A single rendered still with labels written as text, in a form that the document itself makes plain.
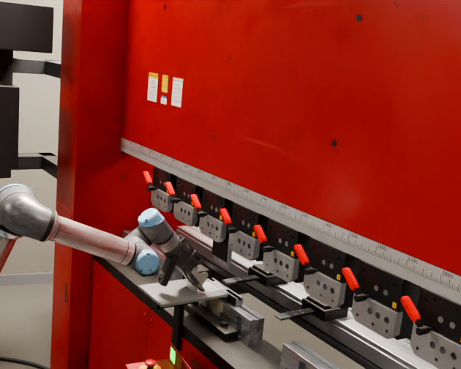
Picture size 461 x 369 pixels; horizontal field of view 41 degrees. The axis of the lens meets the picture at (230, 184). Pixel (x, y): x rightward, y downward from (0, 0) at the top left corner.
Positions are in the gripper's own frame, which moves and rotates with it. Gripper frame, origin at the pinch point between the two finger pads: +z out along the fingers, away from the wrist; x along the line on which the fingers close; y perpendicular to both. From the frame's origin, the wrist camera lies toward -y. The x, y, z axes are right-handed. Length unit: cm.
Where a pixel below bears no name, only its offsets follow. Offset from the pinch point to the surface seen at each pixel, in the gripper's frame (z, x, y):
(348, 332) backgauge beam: 25, -43, 23
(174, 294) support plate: -5.9, -2.0, -8.0
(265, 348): 18.5, -27.0, 1.2
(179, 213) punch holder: -11.8, 26.2, 16.5
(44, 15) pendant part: -88, 101, 37
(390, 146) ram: -43, -73, 48
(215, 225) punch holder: -13.3, 0.2, 18.7
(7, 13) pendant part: -97, 99, 24
